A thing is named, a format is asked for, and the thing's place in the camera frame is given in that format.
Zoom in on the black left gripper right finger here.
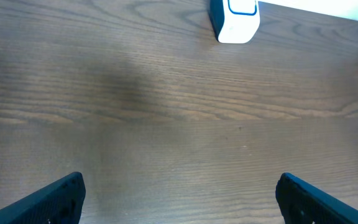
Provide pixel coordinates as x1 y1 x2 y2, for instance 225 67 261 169
275 172 358 224

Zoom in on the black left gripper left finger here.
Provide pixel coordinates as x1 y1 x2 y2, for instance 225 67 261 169
0 172 86 224

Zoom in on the white barcode scanner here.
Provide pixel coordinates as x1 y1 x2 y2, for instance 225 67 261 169
209 0 260 44

